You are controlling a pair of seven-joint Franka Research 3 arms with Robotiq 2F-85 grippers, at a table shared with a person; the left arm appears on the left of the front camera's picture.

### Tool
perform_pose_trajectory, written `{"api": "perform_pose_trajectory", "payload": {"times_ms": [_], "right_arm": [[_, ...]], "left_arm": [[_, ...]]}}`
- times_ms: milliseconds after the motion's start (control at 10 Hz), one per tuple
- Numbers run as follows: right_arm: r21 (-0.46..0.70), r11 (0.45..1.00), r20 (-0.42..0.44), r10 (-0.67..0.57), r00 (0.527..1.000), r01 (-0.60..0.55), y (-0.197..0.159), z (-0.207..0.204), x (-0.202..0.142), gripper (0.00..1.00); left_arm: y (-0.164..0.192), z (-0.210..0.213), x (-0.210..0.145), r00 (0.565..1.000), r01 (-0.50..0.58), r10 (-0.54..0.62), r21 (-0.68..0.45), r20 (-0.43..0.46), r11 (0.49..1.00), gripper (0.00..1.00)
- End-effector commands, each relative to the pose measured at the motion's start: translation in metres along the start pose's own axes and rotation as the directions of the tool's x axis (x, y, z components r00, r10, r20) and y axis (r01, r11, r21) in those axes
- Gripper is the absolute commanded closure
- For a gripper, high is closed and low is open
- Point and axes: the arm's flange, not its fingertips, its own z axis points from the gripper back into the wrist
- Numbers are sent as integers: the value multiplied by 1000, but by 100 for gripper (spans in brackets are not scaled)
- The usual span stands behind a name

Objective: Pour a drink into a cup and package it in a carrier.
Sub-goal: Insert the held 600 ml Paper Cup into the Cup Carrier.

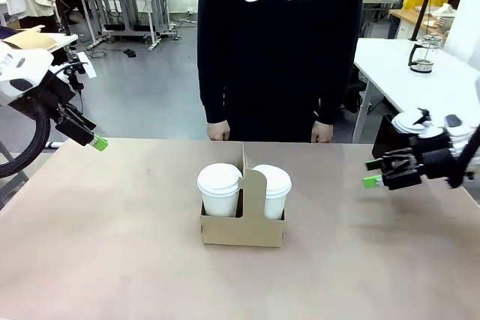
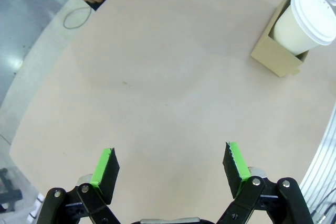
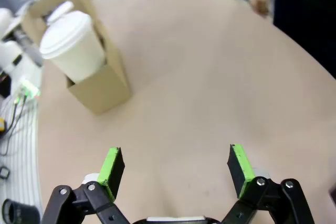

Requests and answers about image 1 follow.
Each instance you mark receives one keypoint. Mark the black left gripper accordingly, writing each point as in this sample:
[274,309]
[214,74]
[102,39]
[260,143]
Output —
[73,125]

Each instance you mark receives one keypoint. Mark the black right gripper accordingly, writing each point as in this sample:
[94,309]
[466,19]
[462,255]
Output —
[416,164]

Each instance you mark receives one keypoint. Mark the white plastic cup lid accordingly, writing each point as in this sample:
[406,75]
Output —
[219,177]
[273,181]

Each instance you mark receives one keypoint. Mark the glass french press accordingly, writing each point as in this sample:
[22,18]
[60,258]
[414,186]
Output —
[424,55]

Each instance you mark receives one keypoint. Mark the brown cardboard cup carrier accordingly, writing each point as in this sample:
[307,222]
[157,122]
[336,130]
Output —
[243,228]

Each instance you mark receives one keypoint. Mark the person's left forearm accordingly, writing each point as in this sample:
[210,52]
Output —
[333,87]

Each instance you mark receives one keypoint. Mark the person's right forearm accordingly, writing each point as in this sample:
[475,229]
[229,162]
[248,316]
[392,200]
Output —
[213,87]

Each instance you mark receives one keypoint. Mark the person's left hand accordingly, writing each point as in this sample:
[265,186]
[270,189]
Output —
[322,132]

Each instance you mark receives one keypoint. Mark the person's right hand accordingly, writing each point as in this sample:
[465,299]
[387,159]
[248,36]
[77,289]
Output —
[218,130]

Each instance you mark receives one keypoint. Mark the stack of white lids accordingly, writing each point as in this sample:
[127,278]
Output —
[403,122]

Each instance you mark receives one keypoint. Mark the white side table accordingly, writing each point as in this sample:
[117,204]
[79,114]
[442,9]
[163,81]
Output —
[412,80]

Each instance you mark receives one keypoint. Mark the white table with cardboard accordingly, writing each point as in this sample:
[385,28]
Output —
[63,40]

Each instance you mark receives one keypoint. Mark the brown cardboard sheet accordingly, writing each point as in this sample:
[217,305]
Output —
[30,39]

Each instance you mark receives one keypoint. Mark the person's black hoodie torso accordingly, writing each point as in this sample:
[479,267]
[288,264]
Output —
[277,46]

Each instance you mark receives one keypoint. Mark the wooden top table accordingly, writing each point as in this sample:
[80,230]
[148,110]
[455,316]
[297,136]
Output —
[416,18]

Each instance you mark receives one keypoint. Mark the stacked white bowls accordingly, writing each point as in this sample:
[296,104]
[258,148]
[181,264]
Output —
[446,18]

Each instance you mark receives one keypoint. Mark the black tripod pole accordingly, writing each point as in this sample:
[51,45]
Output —
[423,1]

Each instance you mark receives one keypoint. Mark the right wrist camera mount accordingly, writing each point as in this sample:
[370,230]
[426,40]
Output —
[425,123]

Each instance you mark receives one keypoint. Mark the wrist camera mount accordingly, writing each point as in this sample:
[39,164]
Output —
[75,69]
[425,123]

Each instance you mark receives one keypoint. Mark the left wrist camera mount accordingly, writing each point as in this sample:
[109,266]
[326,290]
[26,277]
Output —
[75,69]

